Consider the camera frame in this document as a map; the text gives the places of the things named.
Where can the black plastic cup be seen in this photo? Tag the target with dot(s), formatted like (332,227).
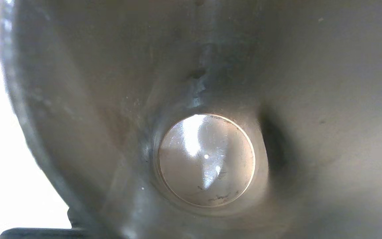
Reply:
(207,159)

